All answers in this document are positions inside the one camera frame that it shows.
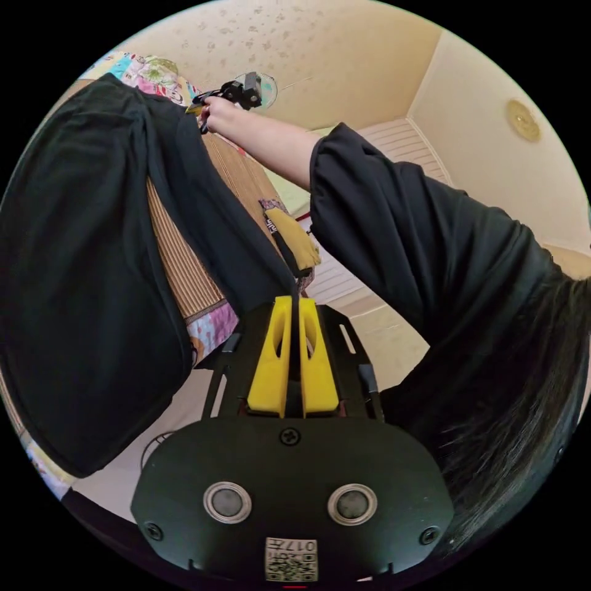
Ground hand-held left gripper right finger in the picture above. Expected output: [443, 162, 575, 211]
[299, 298, 339, 419]

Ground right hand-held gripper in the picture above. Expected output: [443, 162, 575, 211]
[185, 80, 248, 135]

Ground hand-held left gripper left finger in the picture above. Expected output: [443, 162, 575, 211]
[246, 297, 293, 419]

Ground black pants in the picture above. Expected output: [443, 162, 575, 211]
[0, 73, 299, 479]

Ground person's right forearm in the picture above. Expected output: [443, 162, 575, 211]
[233, 110, 331, 193]

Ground person's right hand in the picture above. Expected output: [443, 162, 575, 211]
[203, 97, 248, 137]

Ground round fan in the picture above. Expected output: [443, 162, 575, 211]
[233, 71, 279, 111]

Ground pile of clothes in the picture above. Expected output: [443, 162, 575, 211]
[257, 197, 322, 297]

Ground bed with woven mat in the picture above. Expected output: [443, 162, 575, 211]
[0, 49, 320, 502]

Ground person's body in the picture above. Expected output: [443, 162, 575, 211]
[306, 121, 591, 562]

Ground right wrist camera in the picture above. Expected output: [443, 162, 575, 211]
[243, 71, 263, 111]

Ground round gold wall disc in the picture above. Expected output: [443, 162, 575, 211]
[505, 97, 542, 143]

